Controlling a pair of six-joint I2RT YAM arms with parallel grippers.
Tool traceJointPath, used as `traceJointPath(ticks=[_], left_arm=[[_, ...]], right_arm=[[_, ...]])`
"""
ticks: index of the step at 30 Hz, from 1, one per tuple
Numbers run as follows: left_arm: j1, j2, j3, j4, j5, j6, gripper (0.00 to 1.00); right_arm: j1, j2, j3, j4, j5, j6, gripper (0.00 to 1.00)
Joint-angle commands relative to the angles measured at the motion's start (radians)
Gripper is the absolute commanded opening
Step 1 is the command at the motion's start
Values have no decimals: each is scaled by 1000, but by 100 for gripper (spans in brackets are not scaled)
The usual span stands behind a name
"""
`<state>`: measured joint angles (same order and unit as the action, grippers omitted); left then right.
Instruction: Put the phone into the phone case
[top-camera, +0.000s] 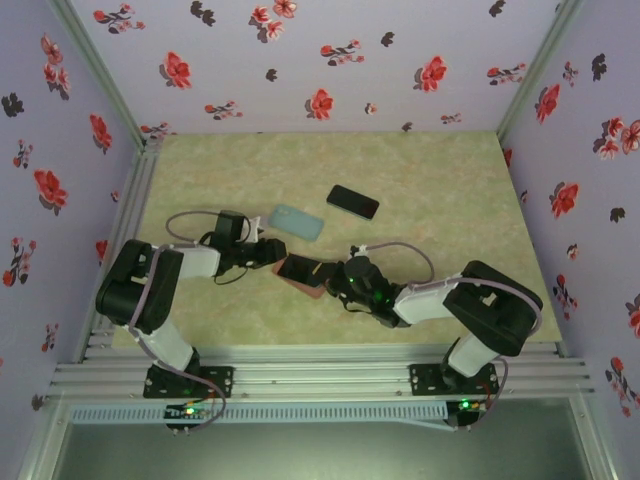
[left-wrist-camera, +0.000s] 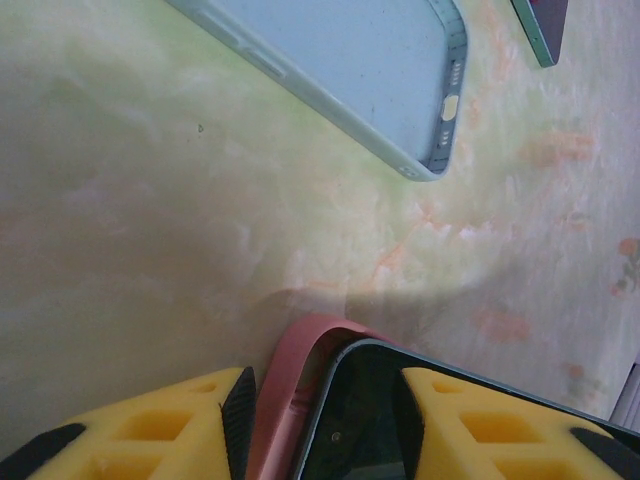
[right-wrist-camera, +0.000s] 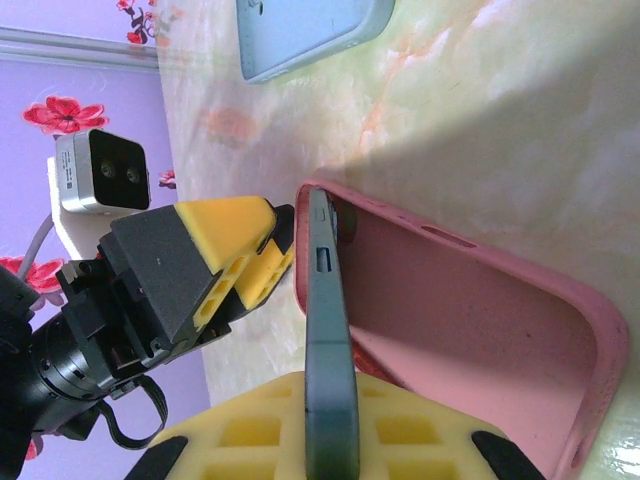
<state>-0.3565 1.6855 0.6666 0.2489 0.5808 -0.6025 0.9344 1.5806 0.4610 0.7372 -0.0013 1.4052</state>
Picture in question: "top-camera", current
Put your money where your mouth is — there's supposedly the pink phone case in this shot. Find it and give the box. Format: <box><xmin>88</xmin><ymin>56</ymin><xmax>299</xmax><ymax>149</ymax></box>
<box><xmin>272</xmin><ymin>255</ymin><xmax>327</xmax><ymax>301</ymax></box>

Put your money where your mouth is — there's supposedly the black smartphone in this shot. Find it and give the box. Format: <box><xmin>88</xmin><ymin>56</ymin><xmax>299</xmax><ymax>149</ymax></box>
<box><xmin>277</xmin><ymin>253</ymin><xmax>324</xmax><ymax>290</ymax></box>
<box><xmin>326</xmin><ymin>184</ymin><xmax>381</xmax><ymax>221</ymax></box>

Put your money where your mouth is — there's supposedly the light blue phone case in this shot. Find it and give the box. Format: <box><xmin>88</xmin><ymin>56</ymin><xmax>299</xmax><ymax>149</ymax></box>
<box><xmin>267</xmin><ymin>203</ymin><xmax>325</xmax><ymax>243</ymax></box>

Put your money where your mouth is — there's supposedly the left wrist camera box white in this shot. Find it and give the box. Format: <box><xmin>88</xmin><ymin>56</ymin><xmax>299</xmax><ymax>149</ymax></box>
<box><xmin>248</xmin><ymin>215</ymin><xmax>270</xmax><ymax>244</ymax></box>

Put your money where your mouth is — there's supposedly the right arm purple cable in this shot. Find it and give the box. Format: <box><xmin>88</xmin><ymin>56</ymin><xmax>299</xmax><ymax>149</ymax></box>
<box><xmin>359</xmin><ymin>241</ymin><xmax>545</xmax><ymax>432</ymax></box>

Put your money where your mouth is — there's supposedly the aluminium rail frame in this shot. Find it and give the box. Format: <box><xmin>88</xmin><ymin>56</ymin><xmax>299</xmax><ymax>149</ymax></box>
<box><xmin>48</xmin><ymin>343</ymin><xmax>595</xmax><ymax>401</ymax></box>

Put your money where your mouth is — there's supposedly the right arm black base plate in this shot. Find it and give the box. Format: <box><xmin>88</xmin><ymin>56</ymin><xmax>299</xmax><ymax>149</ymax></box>
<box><xmin>408</xmin><ymin>363</ymin><xmax>501</xmax><ymax>397</ymax></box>

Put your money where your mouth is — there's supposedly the aluminium side rail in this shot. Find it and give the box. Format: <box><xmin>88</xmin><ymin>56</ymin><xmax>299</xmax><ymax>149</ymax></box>
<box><xmin>74</xmin><ymin>139</ymin><xmax>162</xmax><ymax>364</ymax></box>

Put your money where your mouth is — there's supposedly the white slotted cable duct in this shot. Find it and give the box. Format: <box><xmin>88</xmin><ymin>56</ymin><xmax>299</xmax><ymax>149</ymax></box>
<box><xmin>67</xmin><ymin>403</ymin><xmax>450</xmax><ymax>425</ymax></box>

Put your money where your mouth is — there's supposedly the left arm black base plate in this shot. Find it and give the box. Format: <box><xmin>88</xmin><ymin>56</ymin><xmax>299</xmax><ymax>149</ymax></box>
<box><xmin>143</xmin><ymin>365</ymin><xmax>236</xmax><ymax>400</ymax></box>

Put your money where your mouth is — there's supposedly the aluminium corner post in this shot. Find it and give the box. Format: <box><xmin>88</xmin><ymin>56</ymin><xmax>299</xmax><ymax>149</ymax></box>
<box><xmin>47</xmin><ymin>0</ymin><xmax>149</xmax><ymax>147</ymax></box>
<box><xmin>495</xmin><ymin>0</ymin><xmax>586</xmax><ymax>144</ymax></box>

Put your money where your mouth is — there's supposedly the aluminium lower frame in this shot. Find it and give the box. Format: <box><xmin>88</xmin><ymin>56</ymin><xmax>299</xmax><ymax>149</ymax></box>
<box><xmin>19</xmin><ymin>394</ymin><xmax>619</xmax><ymax>480</ymax></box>

